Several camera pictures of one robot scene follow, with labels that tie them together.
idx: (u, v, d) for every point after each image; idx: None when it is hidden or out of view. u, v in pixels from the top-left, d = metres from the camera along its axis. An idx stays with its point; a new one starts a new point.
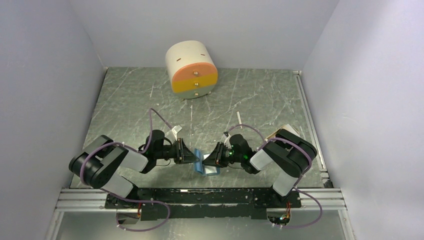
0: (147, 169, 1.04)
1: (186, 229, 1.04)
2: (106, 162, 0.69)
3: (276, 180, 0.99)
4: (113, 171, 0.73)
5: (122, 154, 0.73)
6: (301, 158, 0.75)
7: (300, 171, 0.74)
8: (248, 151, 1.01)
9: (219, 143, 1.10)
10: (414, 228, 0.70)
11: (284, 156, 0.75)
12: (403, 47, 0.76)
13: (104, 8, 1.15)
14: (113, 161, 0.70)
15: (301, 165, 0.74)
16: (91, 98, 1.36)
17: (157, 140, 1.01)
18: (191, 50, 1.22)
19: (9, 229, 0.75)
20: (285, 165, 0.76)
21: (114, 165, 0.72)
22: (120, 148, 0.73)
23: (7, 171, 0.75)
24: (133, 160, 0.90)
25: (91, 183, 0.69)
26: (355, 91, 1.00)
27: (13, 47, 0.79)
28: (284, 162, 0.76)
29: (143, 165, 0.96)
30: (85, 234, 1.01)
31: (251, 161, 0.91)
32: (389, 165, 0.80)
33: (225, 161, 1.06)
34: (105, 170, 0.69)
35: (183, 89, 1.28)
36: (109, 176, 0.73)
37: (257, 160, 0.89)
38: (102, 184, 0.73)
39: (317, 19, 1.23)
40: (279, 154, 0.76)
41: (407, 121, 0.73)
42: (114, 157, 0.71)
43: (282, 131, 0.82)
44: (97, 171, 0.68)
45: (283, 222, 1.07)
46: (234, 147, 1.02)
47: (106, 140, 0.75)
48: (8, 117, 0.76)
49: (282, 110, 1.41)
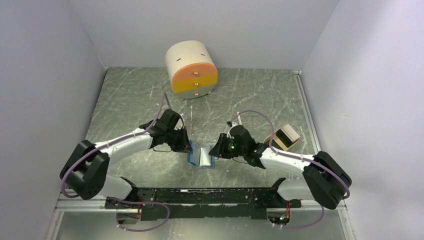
0: (155, 142, 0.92)
1: (186, 229, 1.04)
2: (87, 176, 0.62)
3: (284, 185, 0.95)
4: (103, 179, 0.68)
5: (103, 164, 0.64)
6: (339, 191, 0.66)
7: (336, 205, 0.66)
8: (251, 142, 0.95)
9: (223, 134, 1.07)
10: (416, 228, 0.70)
11: (327, 189, 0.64)
12: (402, 47, 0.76)
13: (104, 8, 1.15)
14: (94, 174, 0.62)
15: (338, 198, 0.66)
16: (91, 98, 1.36)
17: (174, 117, 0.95)
18: (191, 51, 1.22)
19: (8, 229, 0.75)
20: (319, 196, 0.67)
21: (99, 176, 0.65)
22: (101, 157, 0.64)
23: (7, 171, 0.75)
24: (132, 149, 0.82)
25: (80, 196, 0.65)
26: (355, 91, 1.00)
27: (14, 48, 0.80)
28: (321, 193, 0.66)
29: (149, 143, 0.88)
30: (85, 234, 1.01)
31: (262, 154, 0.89)
32: (389, 166, 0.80)
33: (229, 153, 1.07)
34: (89, 183, 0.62)
35: (183, 89, 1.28)
36: (100, 185, 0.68)
37: (270, 162, 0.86)
38: (95, 193, 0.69)
39: (317, 19, 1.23)
40: (320, 187, 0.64)
41: (407, 122, 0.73)
42: (95, 170, 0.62)
43: (322, 156, 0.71)
44: (83, 185, 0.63)
45: (283, 222, 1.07)
46: (235, 138, 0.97)
47: (86, 147, 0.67)
48: (8, 117, 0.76)
49: (282, 110, 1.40)
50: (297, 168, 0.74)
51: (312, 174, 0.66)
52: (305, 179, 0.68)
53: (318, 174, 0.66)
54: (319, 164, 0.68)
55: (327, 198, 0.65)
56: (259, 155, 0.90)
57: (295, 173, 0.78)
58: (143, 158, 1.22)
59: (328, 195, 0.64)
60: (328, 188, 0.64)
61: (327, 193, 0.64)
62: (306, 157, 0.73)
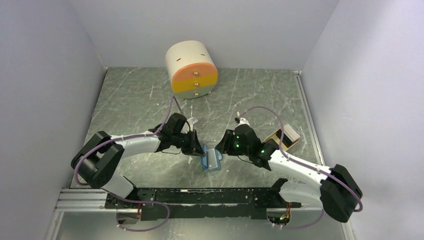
0: (161, 147, 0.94)
1: (186, 229, 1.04)
2: (100, 165, 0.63)
3: (286, 189, 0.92)
4: (113, 171, 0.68)
5: (117, 154, 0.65)
6: (352, 205, 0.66)
7: (347, 218, 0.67)
8: (256, 141, 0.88)
9: (228, 130, 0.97)
10: (416, 228, 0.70)
11: (341, 204, 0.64)
12: (402, 46, 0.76)
13: (104, 8, 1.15)
14: (108, 163, 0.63)
15: (350, 212, 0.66)
16: (91, 98, 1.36)
17: (180, 122, 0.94)
18: (191, 50, 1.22)
19: (8, 229, 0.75)
20: (333, 210, 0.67)
21: (111, 166, 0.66)
22: (116, 147, 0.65)
23: (8, 171, 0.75)
24: (141, 148, 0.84)
25: (89, 185, 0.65)
26: (355, 91, 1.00)
27: (14, 48, 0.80)
28: (335, 208, 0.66)
29: (156, 146, 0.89)
30: (85, 234, 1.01)
31: (271, 155, 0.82)
32: (389, 165, 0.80)
33: (234, 151, 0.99)
34: (101, 172, 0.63)
35: (184, 89, 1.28)
36: (109, 176, 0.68)
37: (280, 167, 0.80)
38: (104, 184, 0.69)
39: (317, 19, 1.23)
40: (336, 203, 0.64)
41: (407, 122, 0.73)
42: (109, 159, 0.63)
43: (339, 171, 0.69)
44: (95, 172, 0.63)
45: (283, 222, 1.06)
46: (240, 138, 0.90)
47: (103, 137, 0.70)
48: (8, 116, 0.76)
49: (282, 110, 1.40)
50: (312, 180, 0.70)
51: (330, 190, 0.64)
52: (321, 193, 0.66)
53: (335, 189, 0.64)
54: (336, 180, 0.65)
55: (341, 212, 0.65)
56: (267, 157, 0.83)
57: (305, 182, 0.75)
58: (143, 158, 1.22)
59: (341, 210, 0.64)
60: (342, 203, 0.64)
61: (341, 209, 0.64)
62: (322, 170, 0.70)
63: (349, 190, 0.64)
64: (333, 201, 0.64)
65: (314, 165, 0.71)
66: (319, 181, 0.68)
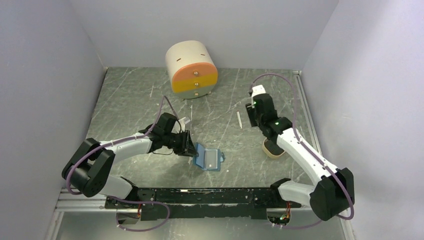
0: (153, 147, 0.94)
1: (186, 229, 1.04)
2: (93, 173, 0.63)
3: (287, 186, 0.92)
4: (106, 177, 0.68)
5: (109, 160, 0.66)
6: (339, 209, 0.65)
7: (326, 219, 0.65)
8: (271, 112, 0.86)
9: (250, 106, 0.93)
10: (415, 229, 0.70)
11: (331, 203, 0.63)
12: (401, 46, 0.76)
13: (104, 8, 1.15)
14: (100, 169, 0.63)
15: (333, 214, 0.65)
16: (91, 98, 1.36)
17: (171, 121, 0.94)
18: (190, 51, 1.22)
19: (9, 229, 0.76)
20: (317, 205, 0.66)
21: (104, 172, 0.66)
22: (106, 153, 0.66)
23: (8, 171, 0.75)
24: (133, 150, 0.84)
25: (83, 194, 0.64)
26: (355, 91, 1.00)
27: (14, 49, 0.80)
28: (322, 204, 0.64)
29: (148, 146, 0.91)
30: (85, 233, 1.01)
31: (283, 131, 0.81)
32: (388, 166, 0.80)
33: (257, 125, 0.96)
34: (95, 179, 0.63)
35: (183, 89, 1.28)
36: (104, 183, 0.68)
37: (287, 146, 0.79)
38: (99, 191, 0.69)
39: (317, 19, 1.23)
40: (326, 199, 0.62)
41: (406, 122, 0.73)
42: (101, 166, 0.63)
43: (346, 175, 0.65)
44: (88, 180, 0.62)
45: (283, 222, 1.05)
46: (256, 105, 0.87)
47: (92, 144, 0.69)
48: (8, 116, 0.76)
49: (282, 110, 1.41)
50: (314, 171, 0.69)
51: (326, 186, 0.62)
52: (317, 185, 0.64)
53: (333, 189, 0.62)
54: (338, 180, 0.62)
55: (325, 211, 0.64)
56: (278, 131, 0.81)
57: (305, 171, 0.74)
58: (143, 158, 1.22)
59: (328, 208, 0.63)
60: (332, 200, 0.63)
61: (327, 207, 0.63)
62: (329, 167, 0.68)
63: (346, 193, 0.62)
64: (325, 197, 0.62)
65: (323, 159, 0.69)
66: (320, 177, 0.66)
